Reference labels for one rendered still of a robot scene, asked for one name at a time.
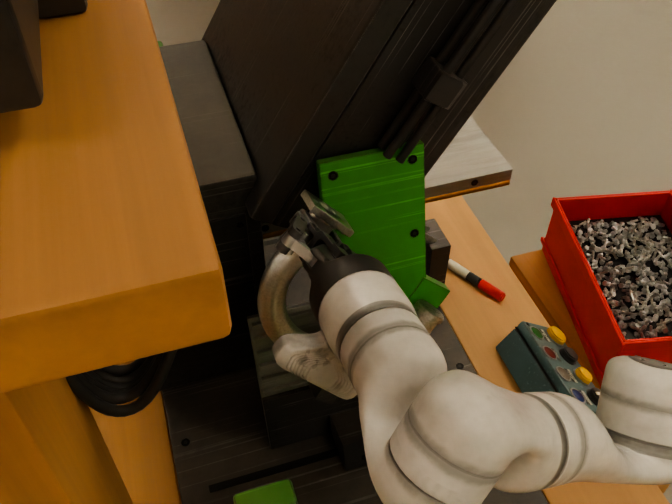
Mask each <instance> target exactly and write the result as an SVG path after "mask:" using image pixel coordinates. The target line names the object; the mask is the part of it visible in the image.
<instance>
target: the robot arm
mask: <svg viewBox="0 0 672 504"><path fill-rule="evenodd" d="M289 223H290V226H289V227H288V228H287V230H286V231H284V233H283V234H282V235H281V237H280V239H279V241H278V243H277V244H276V248H277V249H278V251H279V252H280V253H282V254H284V255H286V254H287V253H289V254H290V255H292V254H293V253H294V252H295V253H296V254H298V255H299V258H300V260H301V261H302V265H303V267H304V269H305V270H306V271H307V272H308V273H309V274H308V276H309V278H310V280H311V287H310V295H309V301H310V306H311V309H312V312H313V314H314V316H315V318H316V320H317V322H318V324H319V326H320V328H321V330H320V331H318V332H315V333H307V334H299V333H294V334H286V335H283V336H281V337H280V338H279V339H278V340H277V341H276V342H275V343H274V345H273V347H272V352H273V355H274V358H275V360H276V363H277V365H278V366H280V367H281V368H282V369H284V370H286V371H288V372H291V373H292V374H295V375H296V376H298V377H301V378H302V379H304V380H307V381H308V382H310V383H312V384H314V385H316V386H318V387H320V388H322V389H324V390H326V391H328V392H330V393H332V394H334V395H336V396H338V397H340V398H342V399H346V400H348V399H352V398H354V397H355V396H357V395H358V402H359V417H360V423H361V430H362V437H363V443H364V450H365V456H366V461H367V466H368V470H369V474H370V477H371V480H372V483H373V486H374V488H375V490H376V492H377V494H378V496H379V498H380V499H381V501H382V503H383V504H482V502H483V501H484V499H485V498H486V497H487V495H488V494H489V492H490V491H491V490H492V488H495V489H497V490H500V491H503V492H507V493H516V494H517V493H529V492H535V491H539V490H543V489H548V488H552V487H556V486H560V485H564V484H568V483H574V482H593V483H609V484H632V485H666V484H672V364H671V363H668V362H664V361H660V360H656V359H651V358H646V357H641V356H638V355H635V356H630V355H622V356H616V357H613V358H611V359H610V360H609V361H608V362H607V364H606V367H605V371H604V375H603V380H602V385H601V390H600V395H599V400H598V405H597V410H596V414H595V413H594V412H593V411H592V410H591V409H590V408H588V407H587V406H586V405H585V404H583V403H582V402H580V401H579V400H577V399H575V398H573V397H571V396H568V395H565V394H562V393H557V392H525V393H515V392H513V391H510V390H507V389H504V388H502V387H499V386H497V385H495V384H493V383H491V382H489V381H488V380H486V379H484V378H482V377H480V376H478V375H476V374H474V373H471V372H468V371H465V370H450V371H447V364H446V361H445V358H444V355H443V353H442V351H441V350H440V348H439V347H438V345H437V344H436V342H435V341H434V339H433V338H432V337H431V335H430V334H429V333H428V331H427V330H426V328H425V327H424V325H423V324H422V323H421V321H420V320H419V318H418V316H417V314H416V311H415V309H414V307H413V305H412V304H411V302H410V300H409V299H408V297H407V296H406V295H405V293H404V292H403V290H402V289H401V288H400V286H399V285H398V284H397V282H396V281H395V279H394V278H393V276H392V275H391V274H390V272H389V271H388V269H387V268H386V267H385V265H384V264H383V263H382V262H380V261H379V260H378V259H376V258H374V257H372V256H369V255H365V254H357V253H355V252H354V251H352V250H351V249H350V247H349V246H348V245H347V244H346V245H345V244H344V243H342V241H341V240H340V238H339V237H338V235H337V233H336V232H335V230H334V229H333V230H332V231H331V233H330V234H329V235H328V234H327V233H325V232H323V231H321V230H320V229H319V228H318V226H317V225H316V223H315V222H314V220H313V219H312V217H311V216H310V214H309V212H307V211H306V210H304V209H301V210H300V211H297V212H296V213H295V215H294V216H293V217H292V218H291V220H290V221H289ZM312 238H313V239H312ZM311 239H312V240H311ZM309 242H310V243H309ZM308 243H309V244H308ZM307 244H308V245H307Z"/></svg>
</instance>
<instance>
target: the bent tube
mask: <svg viewBox="0 0 672 504"><path fill-rule="evenodd" d="M301 197H302V198H303V200H304V202H305V203H306V205H307V207H308V208H309V210H310V212H309V214H310V216H311V217H312V219H313V220H314V222H315V223H316V225H317V226H318V228H319V229H320V230H321V231H323V232H325V233H327V234H328V235H329V234H330V233H331V231H332V230H333V229H334V230H335V229H337V230H339V231H340V232H342V233H343V234H345V235H346V236H348V237H351V236H352V235H353V234H354V231H353V229H352V228H351V226H350V225H349V223H348V222H347V220H346V219H345V217H344V216H343V215H342V214H341V213H339V212H338V211H337V210H335V209H334V208H332V207H331V206H329V205H328V204H326V203H325V202H323V201H322V200H320V199H319V198H318V197H316V196H315V195H313V194H312V193H310V192H309V191H307V190H306V189H304V191H303V192H302V193H301ZM302 266H303V265H302V261H301V260H300V258H299V255H298V254H296V253H295V252H294V253H293V254H292V255H290V254H289V253H287V254H286V255H284V254H282V253H280V252H279V251H278V250H277V252H276V253H275V254H274V256H273V257H272V258H271V260H270V261H269V263H268V265H267V266H266V268H265V270H264V272H263V275H262V277H261V280H260V284H259V289H258V296H257V307H258V313H259V318H260V321H261V324H262V326H263V328H264V330H265V332H266V334H267V335H268V337H269V338H270V339H271V340H272V341H273V342H274V343H275V342H276V341H277V340H278V339H279V338H280V337H281V336H283V335H286V334H294V333H299V334H307V333H306V332H304V331H302V330H301V329H299V328H298V327H297V326H296V325H295V324H294V323H293V322H292V321H291V319H290V318H289V316H288V313H287V309H286V295H287V291H288V288H289V285H290V283H291V281H292V279H293V278H294V276H295V275H296V273H297V272H298V271H299V270H300V268H301V267H302Z"/></svg>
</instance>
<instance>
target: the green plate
mask: <svg viewBox="0 0 672 504"><path fill-rule="evenodd" d="M406 143H407V142H405V143H404V145H403V146H402V147H401V148H398V150H397V151H396V152H395V154H394V155H393V157H392V158H391V159H387V158H385V157H384V155H383V153H384V152H385V151H386V149H387V148H388V146H387V147H386V148H385V150H383V149H381V148H374V149H369V150H364V151H359V152H354V153H349V154H344V155H339V156H334V157H329V158H324V159H319V160H316V168H317V178H318V187H319V197H320V200H322V201H323V202H325V203H326V204H328V205H329V206H331V207H332V208H334V209H335V210H337V211H338V212H339V213H341V214H342V215H343V216H344V217H345V219H346V220H347V222H348V223H349V225H350V226H351V228H352V229H353V231H354V234H353V235H352V236H351V237H348V236H346V235H344V234H341V232H340V231H339V230H337V229H335V232H336V233H337V235H338V237H339V238H340V240H341V241H342V243H344V244H345V245H346V244H347V245H348V246H349V247H350V249H351V250H352V251H354V252H355V253H357V254H365V255H369V256H372V257H374V258H376V259H378V260H379V261H380V262H382V263H383V264H384V265H385V267H386V268H387V269H388V271H389V272H390V274H391V275H392V276H393V278H394V279H395V281H396V282H397V284H398V285H399V286H400V288H401V289H402V290H403V292H404V293H405V295H406V296H407V297H408V296H409V295H410V294H411V292H412V291H413V290H414V288H415V287H416V286H417V284H418V283H419V282H420V280H421V279H422V278H423V277H425V278H426V238H425V175H424V143H423V142H422V141H421V140H419V142H418V143H417V145H416V146H415V147H414V149H413V150H412V152H411V153H410V155H409V156H408V157H407V159H406V160H405V162H404V163H403V164H401V163H399V162H398V161H397V160H396V157H397V156H398V154H399V153H400V151H401V150H402V149H403V147H404V146H405V144H406Z"/></svg>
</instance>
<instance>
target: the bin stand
mask: <svg viewBox="0 0 672 504"><path fill-rule="evenodd" d="M509 267H510V268H511V270H512V271H513V272H514V274H515V275H516V277H517V278H518V280H519V281H520V283H521V284H522V286H523V287H524V289H525V290H526V292H527V293H528V295H529V296H530V298H531V299H532V301H533V302H534V304H535V305H536V307H537V308H538V309H539V311H540V312H541V314H542V315H543V317H544V318H545V320H546V321H547V323H548V324H549V326H555V327H557V328H559V329H560V330H561V331H562V332H563V333H564V335H565V336H566V342H565V343H566V345H567V346H568V347H570V348H572V349H573V350H574V351H575V352H576V353H577V355H578V360H577V361H578V362H579V364H580V365H581V367H584V368H585V369H587V370H588V371H589V372H590V374H591V375H592V378H593V379H592V383H593V384H594V386H595V387H596V388H599V389H600V390H601V388H600V386H599V383H598V381H597V379H596V376H595V374H594V371H593V369H592V367H591V364H590V362H589V360H588V357H587V355H586V353H585V350H584V348H583V345H582V343H581V341H580V338H579V336H578V334H577V331H576V329H575V326H574V324H573V322H572V319H571V317H570V315H569V312H568V310H567V307H566V305H565V303H564V300H563V298H562V296H561V293H560V291H559V288H558V286H557V284H556V281H555V279H554V277H553V274H552V272H551V270H550V267H549V265H548V262H547V260H546V258H545V255H544V253H543V251H542V249H540V250H536V251H532V252H528V253H524V254H520V255H516V256H512V257H511V259H510V263H509ZM669 485H670V484H666V485H657V486H658V487H659V489H660V490H661V491H662V493H664V492H665V491H666V489H667V488H668V487H669Z"/></svg>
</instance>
